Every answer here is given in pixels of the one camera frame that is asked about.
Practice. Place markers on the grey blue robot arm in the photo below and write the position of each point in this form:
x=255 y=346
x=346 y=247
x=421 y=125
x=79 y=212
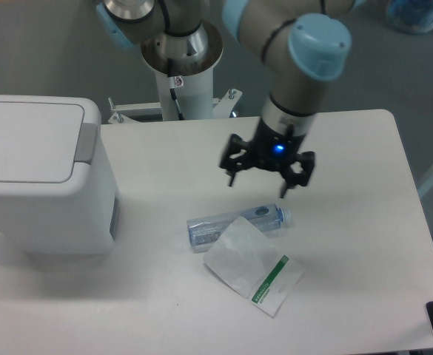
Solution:
x=302 y=42

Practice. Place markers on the blue plastic bag on floor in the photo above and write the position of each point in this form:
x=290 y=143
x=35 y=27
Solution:
x=410 y=17

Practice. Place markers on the white green plastic bag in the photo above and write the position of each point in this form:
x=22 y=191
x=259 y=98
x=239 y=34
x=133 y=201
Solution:
x=254 y=267

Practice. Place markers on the white metal base frame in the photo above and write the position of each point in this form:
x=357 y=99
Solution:
x=225 y=107

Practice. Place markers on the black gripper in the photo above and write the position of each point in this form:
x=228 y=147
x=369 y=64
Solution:
x=271 y=151

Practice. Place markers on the white trash can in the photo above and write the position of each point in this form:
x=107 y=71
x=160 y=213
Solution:
x=58 y=193

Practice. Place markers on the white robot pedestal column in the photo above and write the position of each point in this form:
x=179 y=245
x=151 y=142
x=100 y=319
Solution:
x=187 y=97

